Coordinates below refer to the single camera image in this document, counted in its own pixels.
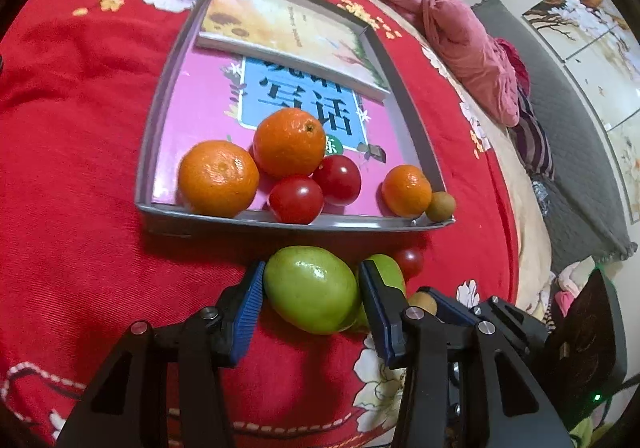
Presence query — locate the pink book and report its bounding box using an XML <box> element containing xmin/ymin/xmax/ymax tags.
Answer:
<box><xmin>151</xmin><ymin>48</ymin><xmax>426</xmax><ymax>219</ymax></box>

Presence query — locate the large green apple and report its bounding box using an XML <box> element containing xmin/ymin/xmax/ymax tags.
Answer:
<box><xmin>263</xmin><ymin>246</ymin><xmax>362</xmax><ymax>335</ymax></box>

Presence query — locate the small green apple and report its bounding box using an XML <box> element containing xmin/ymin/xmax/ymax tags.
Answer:
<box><xmin>356</xmin><ymin>254</ymin><xmax>407</xmax><ymax>331</ymax></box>

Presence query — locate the large cherry tomato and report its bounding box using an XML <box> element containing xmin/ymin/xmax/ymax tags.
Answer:
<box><xmin>268</xmin><ymin>175</ymin><xmax>326</xmax><ymax>225</ymax></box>

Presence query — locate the magenta cloth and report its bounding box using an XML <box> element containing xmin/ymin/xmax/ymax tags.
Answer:
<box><xmin>495</xmin><ymin>38</ymin><xmax>531</xmax><ymax>94</ymax></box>

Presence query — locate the small cherry tomato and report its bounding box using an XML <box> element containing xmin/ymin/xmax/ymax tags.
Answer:
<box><xmin>392</xmin><ymin>248</ymin><xmax>426</xmax><ymax>280</ymax></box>

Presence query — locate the pink quilt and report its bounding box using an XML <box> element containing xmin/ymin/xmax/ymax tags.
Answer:
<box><xmin>190</xmin><ymin>0</ymin><xmax>521</xmax><ymax>126</ymax></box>

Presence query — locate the silver foil wrapper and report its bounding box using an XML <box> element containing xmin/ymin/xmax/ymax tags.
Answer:
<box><xmin>531</xmin><ymin>181</ymin><xmax>551</xmax><ymax>216</ymax></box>

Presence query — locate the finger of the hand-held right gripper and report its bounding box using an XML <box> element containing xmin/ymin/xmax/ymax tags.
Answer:
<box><xmin>417</xmin><ymin>285</ymin><xmax>548</xmax><ymax>359</ymax></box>

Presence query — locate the red floral blanket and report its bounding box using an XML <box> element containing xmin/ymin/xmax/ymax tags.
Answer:
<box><xmin>0</xmin><ymin>0</ymin><xmax>521</xmax><ymax>448</ymax></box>

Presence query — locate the floral wall tile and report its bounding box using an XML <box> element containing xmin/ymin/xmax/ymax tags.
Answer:
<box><xmin>522</xmin><ymin>0</ymin><xmax>628</xmax><ymax>62</ymax></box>

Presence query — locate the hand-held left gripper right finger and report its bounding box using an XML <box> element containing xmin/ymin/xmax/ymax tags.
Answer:
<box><xmin>357</xmin><ymin>259</ymin><xmax>576</xmax><ymax>448</ymax></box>

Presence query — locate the green cloth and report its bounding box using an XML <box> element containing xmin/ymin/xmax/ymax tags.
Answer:
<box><xmin>570</xmin><ymin>408</ymin><xmax>621</xmax><ymax>448</ymax></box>

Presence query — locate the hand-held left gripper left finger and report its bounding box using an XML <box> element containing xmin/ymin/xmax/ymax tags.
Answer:
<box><xmin>55</xmin><ymin>259</ymin><xmax>267</xmax><ymax>448</ymax></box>

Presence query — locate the beige bed sheet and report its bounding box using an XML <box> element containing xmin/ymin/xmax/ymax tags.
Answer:
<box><xmin>492</xmin><ymin>118</ymin><xmax>556</xmax><ymax>324</ymax></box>

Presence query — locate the medium orange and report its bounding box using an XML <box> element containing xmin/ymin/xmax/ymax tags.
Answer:
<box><xmin>178</xmin><ymin>139</ymin><xmax>261</xmax><ymax>218</ymax></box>

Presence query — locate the yellow floral book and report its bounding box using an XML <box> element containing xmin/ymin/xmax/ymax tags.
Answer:
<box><xmin>194</xmin><ymin>0</ymin><xmax>392</xmax><ymax>104</ymax></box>

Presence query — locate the striped cloth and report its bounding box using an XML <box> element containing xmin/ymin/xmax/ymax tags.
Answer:
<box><xmin>512</xmin><ymin>88</ymin><xmax>556</xmax><ymax>181</ymax></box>

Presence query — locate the small kiwi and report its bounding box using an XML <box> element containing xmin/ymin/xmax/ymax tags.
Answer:
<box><xmin>408</xmin><ymin>291</ymin><xmax>438</xmax><ymax>316</ymax></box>

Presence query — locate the grey quilted mat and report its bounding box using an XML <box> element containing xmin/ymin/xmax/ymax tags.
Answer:
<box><xmin>470</xmin><ymin>0</ymin><xmax>638</xmax><ymax>274</ymax></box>

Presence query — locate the large orange with navel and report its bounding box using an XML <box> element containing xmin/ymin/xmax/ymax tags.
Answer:
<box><xmin>252</xmin><ymin>107</ymin><xmax>327</xmax><ymax>179</ymax></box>

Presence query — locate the pink and white cloth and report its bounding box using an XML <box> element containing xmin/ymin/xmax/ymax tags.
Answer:
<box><xmin>552</xmin><ymin>261</ymin><xmax>596</xmax><ymax>324</ymax></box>

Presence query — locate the small orange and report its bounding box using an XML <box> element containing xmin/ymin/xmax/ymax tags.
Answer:
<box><xmin>381</xmin><ymin>165</ymin><xmax>433</xmax><ymax>218</ymax></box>

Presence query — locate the large kiwi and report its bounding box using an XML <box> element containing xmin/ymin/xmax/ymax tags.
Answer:
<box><xmin>425</xmin><ymin>191</ymin><xmax>457</xmax><ymax>222</ymax></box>

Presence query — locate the grey cardboard box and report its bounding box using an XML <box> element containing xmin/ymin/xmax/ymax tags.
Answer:
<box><xmin>134</xmin><ymin>0</ymin><xmax>457</xmax><ymax>235</ymax></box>

